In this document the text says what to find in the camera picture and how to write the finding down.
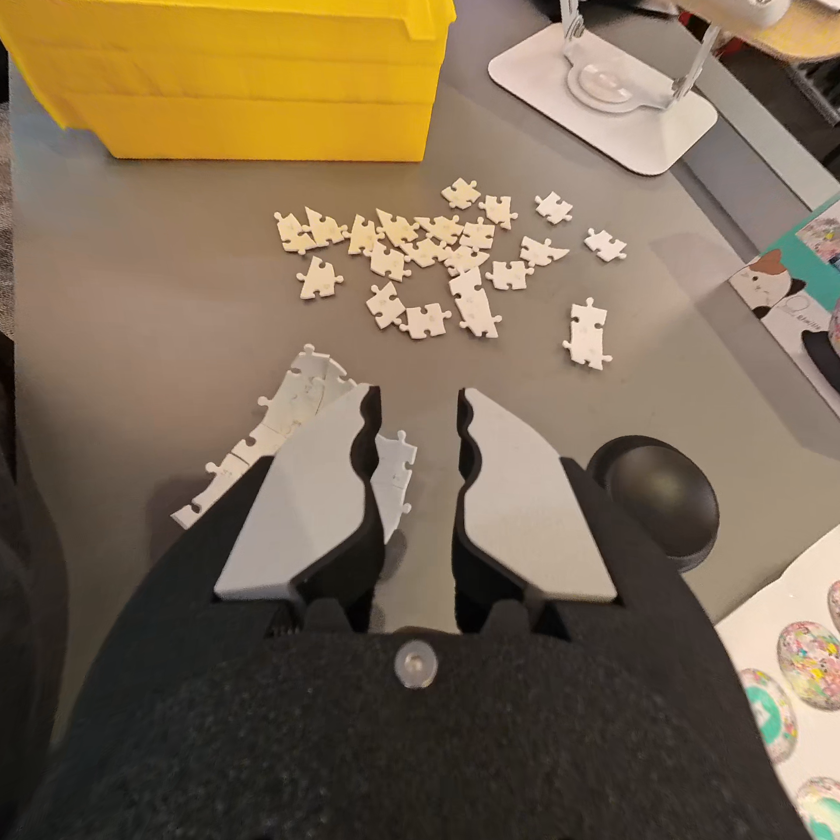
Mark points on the pile of white puzzle pieces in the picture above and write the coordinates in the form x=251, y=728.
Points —
x=426, y=249

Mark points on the white metal stand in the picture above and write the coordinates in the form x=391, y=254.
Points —
x=630, y=131

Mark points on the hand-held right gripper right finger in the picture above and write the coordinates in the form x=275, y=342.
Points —
x=531, y=525

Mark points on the assembled curved puzzle ball section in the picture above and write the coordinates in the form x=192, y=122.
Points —
x=289, y=407

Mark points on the joined white puzzle strip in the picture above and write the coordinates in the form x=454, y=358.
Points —
x=587, y=334

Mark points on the colourful puzzle box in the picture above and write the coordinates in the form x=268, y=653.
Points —
x=787, y=289

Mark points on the white paper instruction sheet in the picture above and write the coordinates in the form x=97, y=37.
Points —
x=781, y=623

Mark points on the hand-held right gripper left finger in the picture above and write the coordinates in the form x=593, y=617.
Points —
x=302, y=525

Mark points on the person's dark trousers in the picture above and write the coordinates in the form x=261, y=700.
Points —
x=26, y=558

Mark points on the black round puzzle stand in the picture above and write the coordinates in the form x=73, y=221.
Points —
x=663, y=492

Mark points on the yellow plastic bin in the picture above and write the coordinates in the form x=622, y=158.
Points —
x=229, y=85

